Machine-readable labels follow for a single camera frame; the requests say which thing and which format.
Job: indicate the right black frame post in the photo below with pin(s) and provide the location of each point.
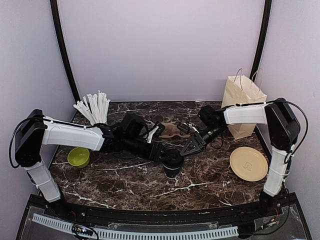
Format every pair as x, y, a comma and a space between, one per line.
261, 39

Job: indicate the black coffee cup lid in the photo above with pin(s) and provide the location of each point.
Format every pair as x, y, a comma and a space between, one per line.
174, 159

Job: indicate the beige plate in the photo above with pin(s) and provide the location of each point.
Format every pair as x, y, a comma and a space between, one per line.
248, 164

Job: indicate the green bowl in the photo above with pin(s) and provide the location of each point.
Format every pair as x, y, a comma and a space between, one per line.
79, 157

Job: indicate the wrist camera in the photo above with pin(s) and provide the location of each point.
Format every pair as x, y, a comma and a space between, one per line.
154, 132
188, 128

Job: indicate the black frame post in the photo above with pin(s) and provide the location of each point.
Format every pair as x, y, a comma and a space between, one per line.
63, 49
261, 39

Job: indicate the left black frame post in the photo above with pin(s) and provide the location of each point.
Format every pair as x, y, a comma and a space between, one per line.
63, 49

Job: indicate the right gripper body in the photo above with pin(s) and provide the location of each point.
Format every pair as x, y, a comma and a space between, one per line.
201, 142

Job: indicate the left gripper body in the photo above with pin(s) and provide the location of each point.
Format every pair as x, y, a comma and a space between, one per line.
154, 157

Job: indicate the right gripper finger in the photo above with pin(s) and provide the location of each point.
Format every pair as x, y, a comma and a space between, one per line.
188, 151
189, 142

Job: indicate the white cable duct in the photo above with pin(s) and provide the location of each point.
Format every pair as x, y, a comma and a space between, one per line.
121, 231

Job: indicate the brown cardboard cup carrier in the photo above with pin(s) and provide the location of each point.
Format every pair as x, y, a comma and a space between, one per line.
171, 130

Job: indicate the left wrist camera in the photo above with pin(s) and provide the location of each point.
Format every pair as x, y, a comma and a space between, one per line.
154, 132

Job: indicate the black paper coffee cup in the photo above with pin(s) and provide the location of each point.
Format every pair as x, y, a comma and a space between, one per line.
171, 171

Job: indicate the black front rail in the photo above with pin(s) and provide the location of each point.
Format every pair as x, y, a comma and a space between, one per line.
104, 216

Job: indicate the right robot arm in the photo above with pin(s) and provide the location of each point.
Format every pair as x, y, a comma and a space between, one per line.
283, 128

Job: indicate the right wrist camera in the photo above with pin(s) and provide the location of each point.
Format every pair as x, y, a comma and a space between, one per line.
188, 128

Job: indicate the beige paper bag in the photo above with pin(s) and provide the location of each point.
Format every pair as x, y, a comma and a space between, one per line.
239, 89

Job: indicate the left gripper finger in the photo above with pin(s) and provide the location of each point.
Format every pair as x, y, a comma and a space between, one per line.
165, 158
169, 152

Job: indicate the white cup of straws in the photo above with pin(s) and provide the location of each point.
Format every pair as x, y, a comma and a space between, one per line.
94, 107

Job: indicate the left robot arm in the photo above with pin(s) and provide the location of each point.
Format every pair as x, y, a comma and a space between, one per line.
131, 135

